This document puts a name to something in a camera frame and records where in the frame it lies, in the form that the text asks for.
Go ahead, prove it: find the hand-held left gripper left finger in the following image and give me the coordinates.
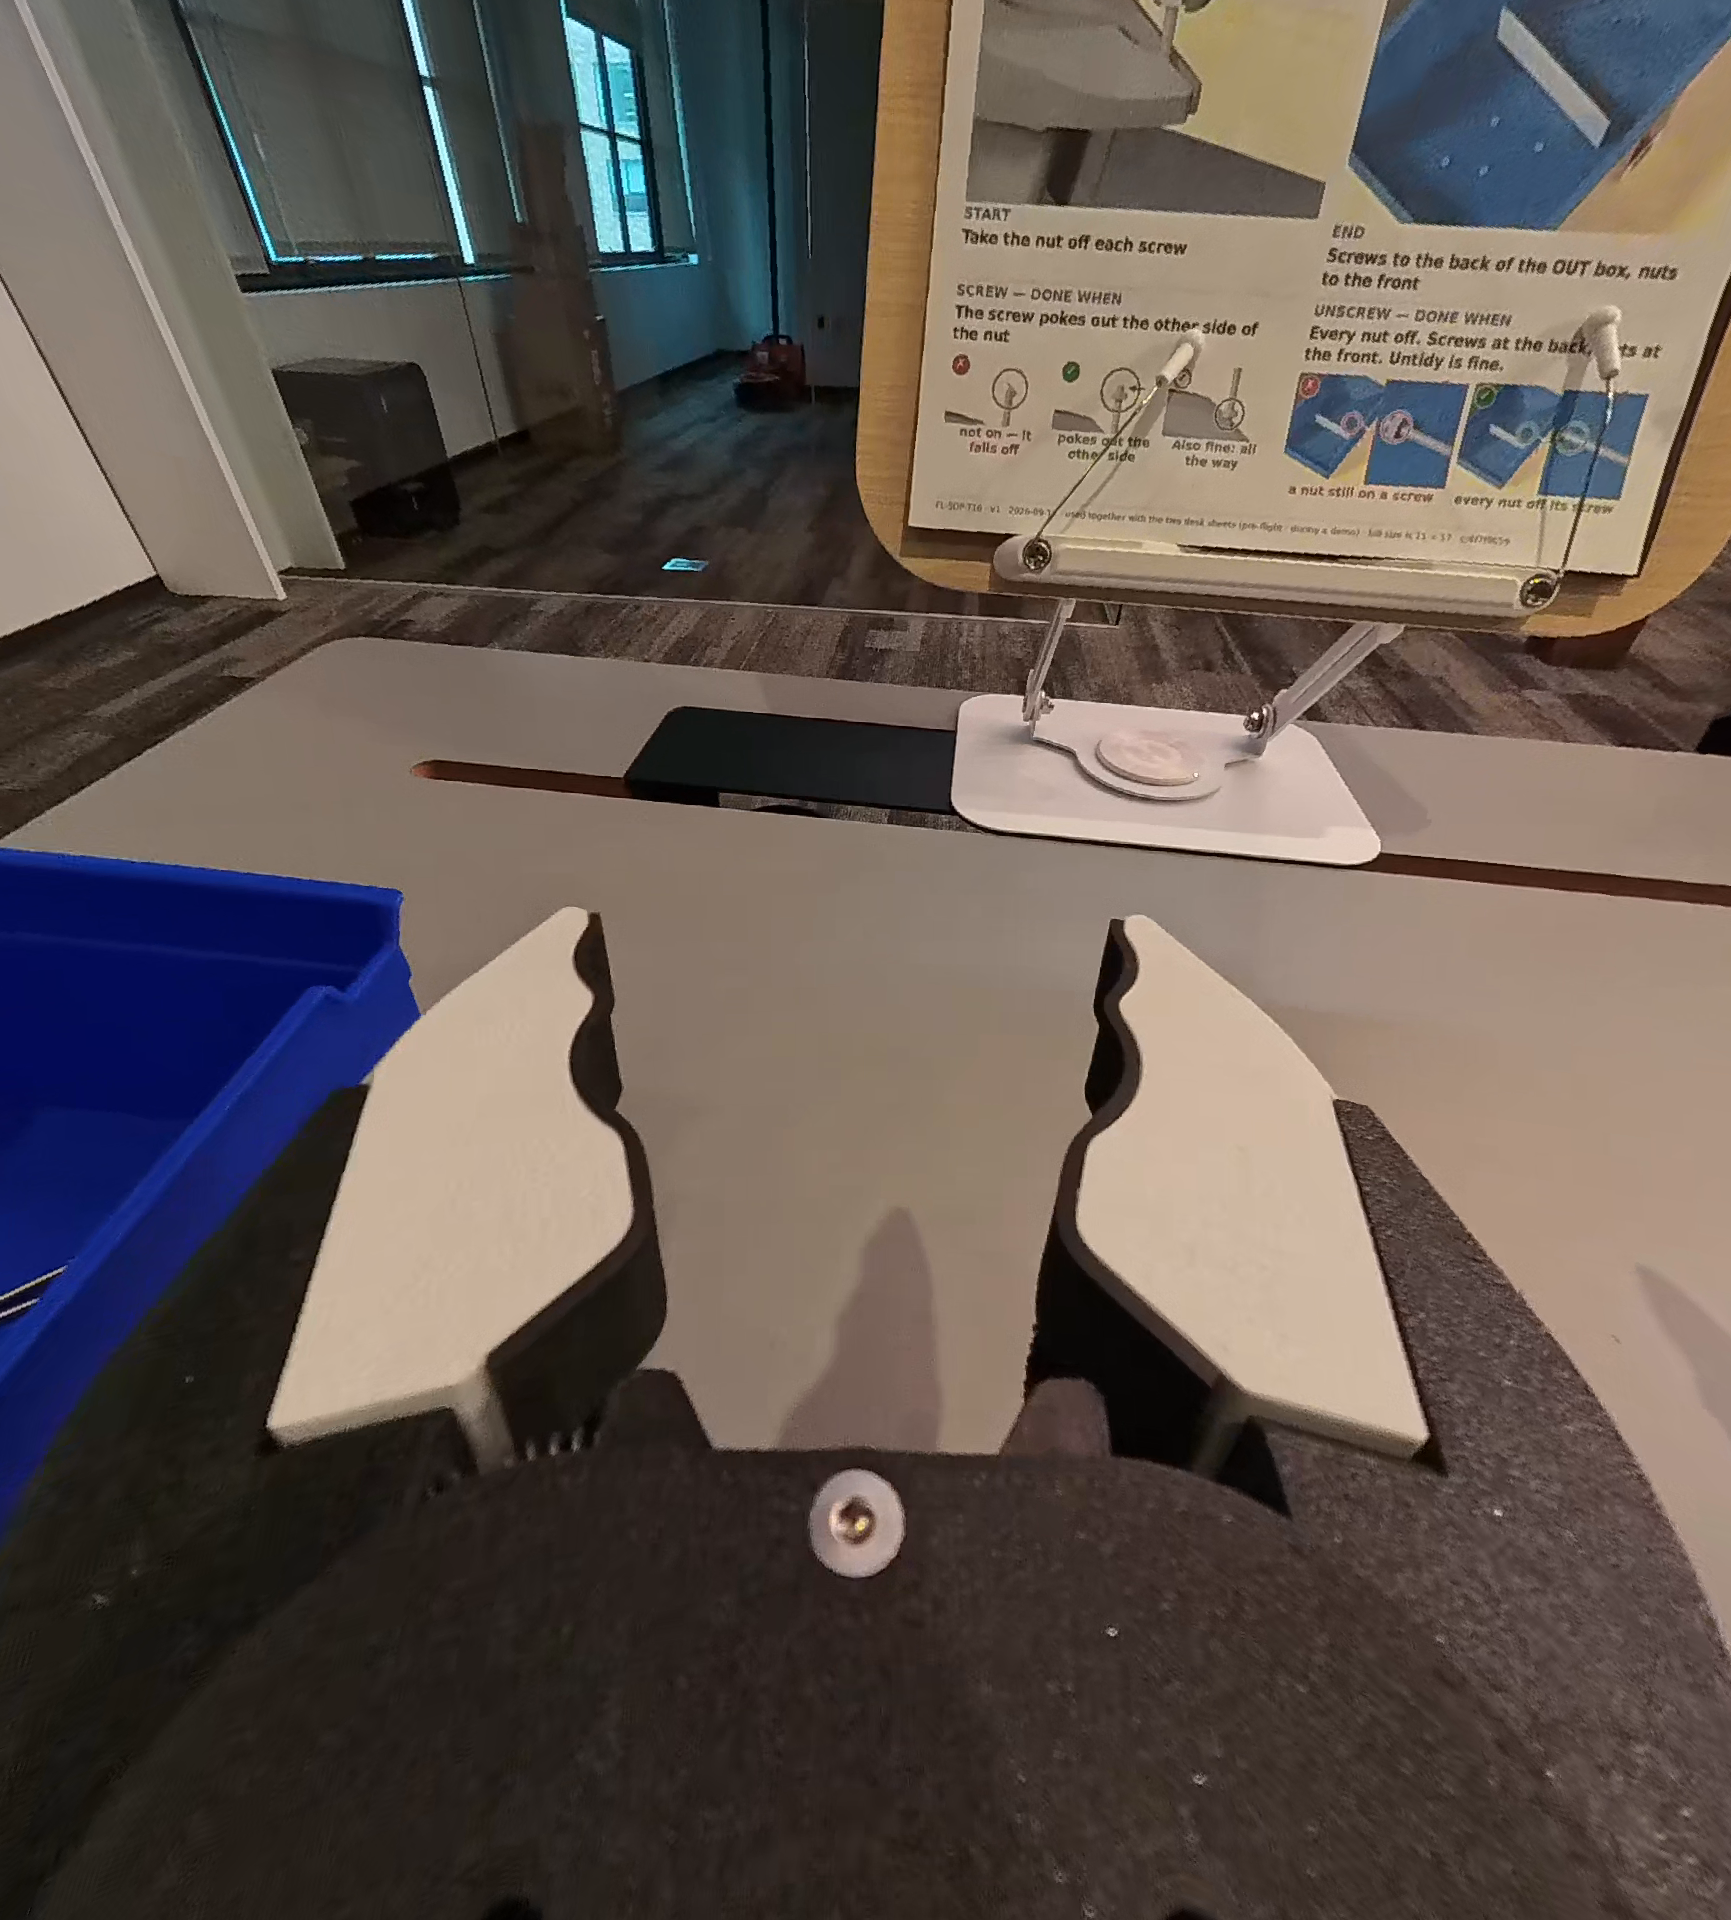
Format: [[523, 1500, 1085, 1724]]
[[266, 906, 671, 1480]]

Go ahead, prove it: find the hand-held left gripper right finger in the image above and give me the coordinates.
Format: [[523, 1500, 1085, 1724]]
[[1027, 912, 1433, 1485]]

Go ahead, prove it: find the blue plastic bin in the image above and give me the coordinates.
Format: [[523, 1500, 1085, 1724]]
[[0, 841, 422, 1765]]

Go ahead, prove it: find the wooden pillar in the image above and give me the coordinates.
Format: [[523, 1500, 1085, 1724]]
[[1529, 601, 1653, 672]]

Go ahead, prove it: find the dark grey cabinet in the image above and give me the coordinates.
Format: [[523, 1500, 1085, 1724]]
[[270, 357, 465, 546]]

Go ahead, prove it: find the printed instruction sheet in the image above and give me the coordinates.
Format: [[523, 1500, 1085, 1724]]
[[929, 0, 1731, 580]]

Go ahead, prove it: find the black desk cable cover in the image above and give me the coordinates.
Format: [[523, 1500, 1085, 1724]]
[[621, 704, 963, 817]]

